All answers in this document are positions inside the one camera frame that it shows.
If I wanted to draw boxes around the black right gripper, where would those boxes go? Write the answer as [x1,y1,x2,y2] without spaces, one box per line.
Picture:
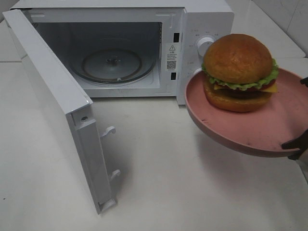
[281,77,308,160]

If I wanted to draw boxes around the pink round plate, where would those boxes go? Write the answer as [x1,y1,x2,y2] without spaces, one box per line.
[185,69,308,157]

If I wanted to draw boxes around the burger with lettuce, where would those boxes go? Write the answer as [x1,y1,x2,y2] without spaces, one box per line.
[202,34,279,113]

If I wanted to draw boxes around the white timer knob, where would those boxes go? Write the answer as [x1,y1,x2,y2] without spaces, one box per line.
[192,68,202,76]

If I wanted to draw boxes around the white microwave door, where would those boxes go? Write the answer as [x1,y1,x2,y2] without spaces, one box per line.
[3,10,120,214]

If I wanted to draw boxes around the white upper power knob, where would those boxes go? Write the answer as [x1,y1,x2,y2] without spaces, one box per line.
[196,35,215,56]

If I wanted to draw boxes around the white warning label sticker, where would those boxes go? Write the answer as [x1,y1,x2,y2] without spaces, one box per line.
[165,43,179,71]

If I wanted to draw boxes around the glass microwave turntable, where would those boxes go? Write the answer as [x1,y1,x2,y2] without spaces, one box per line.
[70,48,156,84]

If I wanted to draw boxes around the white microwave oven body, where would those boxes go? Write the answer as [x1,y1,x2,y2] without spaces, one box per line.
[14,0,234,105]

